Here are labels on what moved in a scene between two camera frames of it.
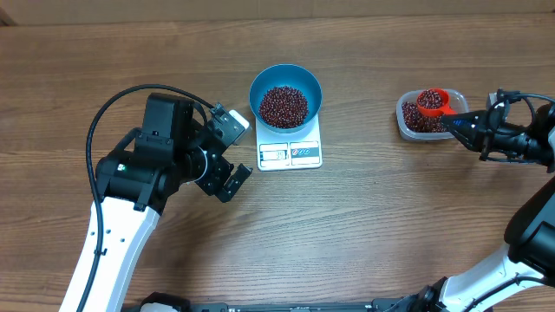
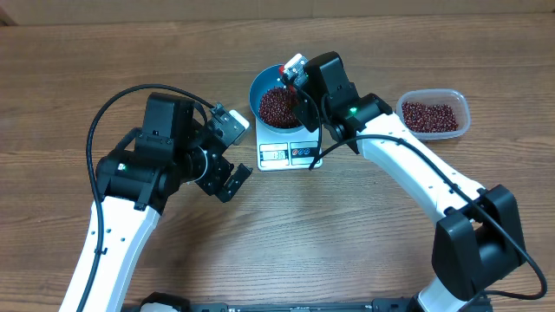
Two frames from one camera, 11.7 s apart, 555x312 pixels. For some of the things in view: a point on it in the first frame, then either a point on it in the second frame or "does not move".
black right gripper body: [537, 139] -> [306, 114]
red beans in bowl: [284, 107] does not move
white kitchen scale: [287, 151] does not move
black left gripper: [223, 169] does not move
